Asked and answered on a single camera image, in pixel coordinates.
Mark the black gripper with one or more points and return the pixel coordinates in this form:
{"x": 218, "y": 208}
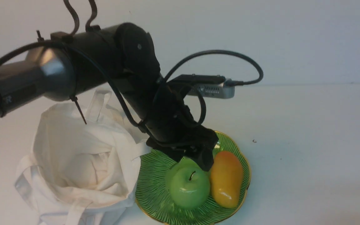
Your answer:
{"x": 172, "y": 129}

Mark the green apple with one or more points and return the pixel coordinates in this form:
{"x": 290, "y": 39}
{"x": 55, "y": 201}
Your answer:
{"x": 188, "y": 185}

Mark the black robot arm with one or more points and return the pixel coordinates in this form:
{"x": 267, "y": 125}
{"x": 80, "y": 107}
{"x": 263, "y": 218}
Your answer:
{"x": 122, "y": 56}

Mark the white cloth tote bag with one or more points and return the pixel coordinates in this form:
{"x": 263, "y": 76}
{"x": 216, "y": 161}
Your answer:
{"x": 81, "y": 170}

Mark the yellow orange mango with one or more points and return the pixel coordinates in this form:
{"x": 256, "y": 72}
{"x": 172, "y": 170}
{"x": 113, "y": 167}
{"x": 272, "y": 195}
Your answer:
{"x": 226, "y": 177}

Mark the green scalloped glass plate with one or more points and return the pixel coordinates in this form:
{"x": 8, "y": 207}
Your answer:
{"x": 154, "y": 199}

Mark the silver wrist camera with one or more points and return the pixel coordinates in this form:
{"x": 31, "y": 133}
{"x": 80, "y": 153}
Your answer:
{"x": 210, "y": 86}

